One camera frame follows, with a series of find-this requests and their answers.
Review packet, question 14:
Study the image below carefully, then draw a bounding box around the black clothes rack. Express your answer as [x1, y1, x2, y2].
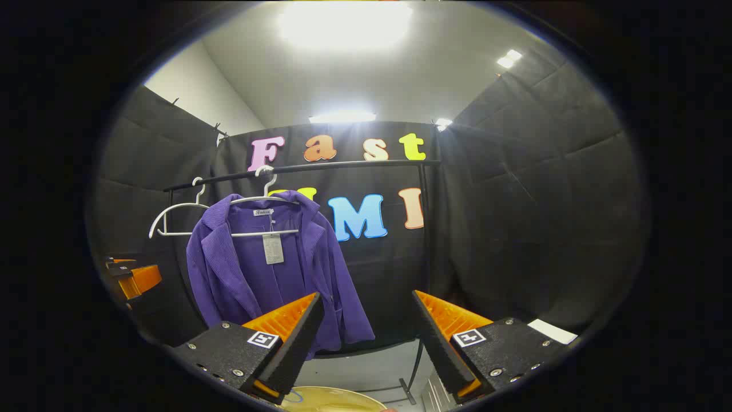
[163, 160, 444, 406]

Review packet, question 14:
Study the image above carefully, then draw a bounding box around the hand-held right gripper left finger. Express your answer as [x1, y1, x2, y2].
[172, 292, 325, 405]

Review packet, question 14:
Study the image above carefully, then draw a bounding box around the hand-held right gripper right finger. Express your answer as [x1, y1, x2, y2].
[411, 290, 579, 405]

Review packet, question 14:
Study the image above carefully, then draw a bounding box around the ribbed grey metal part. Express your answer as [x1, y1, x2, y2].
[422, 371, 456, 410]

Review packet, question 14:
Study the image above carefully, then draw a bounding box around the purple ribbed jacket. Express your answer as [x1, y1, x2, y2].
[186, 191, 376, 360]

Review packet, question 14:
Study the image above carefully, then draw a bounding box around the beige laundry hamper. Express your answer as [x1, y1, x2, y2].
[280, 386, 391, 412]

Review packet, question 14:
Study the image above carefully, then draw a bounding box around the white clothes hanger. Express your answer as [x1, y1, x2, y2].
[229, 165, 302, 239]
[149, 176, 210, 239]

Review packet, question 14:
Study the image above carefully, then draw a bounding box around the large ceiling light panel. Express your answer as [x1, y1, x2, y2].
[277, 1, 413, 52]

